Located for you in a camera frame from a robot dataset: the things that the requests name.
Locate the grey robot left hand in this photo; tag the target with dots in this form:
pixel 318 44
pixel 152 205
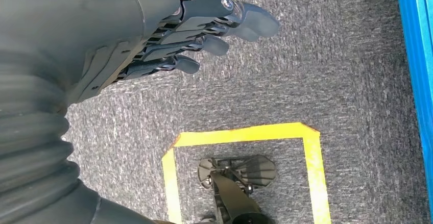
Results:
pixel 84 23

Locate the blue metal shelf rack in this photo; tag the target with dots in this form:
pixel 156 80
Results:
pixel 416 46

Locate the yellow floor tape square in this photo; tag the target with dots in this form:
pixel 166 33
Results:
pixel 243 135

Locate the black robot foot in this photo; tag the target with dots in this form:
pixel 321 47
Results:
pixel 233 198

